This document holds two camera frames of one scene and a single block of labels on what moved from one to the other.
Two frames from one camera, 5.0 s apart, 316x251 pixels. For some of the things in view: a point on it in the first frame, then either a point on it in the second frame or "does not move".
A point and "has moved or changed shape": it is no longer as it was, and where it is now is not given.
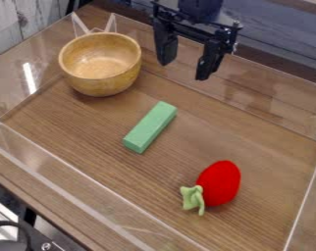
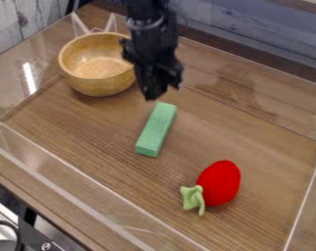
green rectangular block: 150,126 has moved or changed shape
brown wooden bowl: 102,64 does not move
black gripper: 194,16 → 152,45
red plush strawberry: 217,188 does not move
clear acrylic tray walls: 186,164 does not move
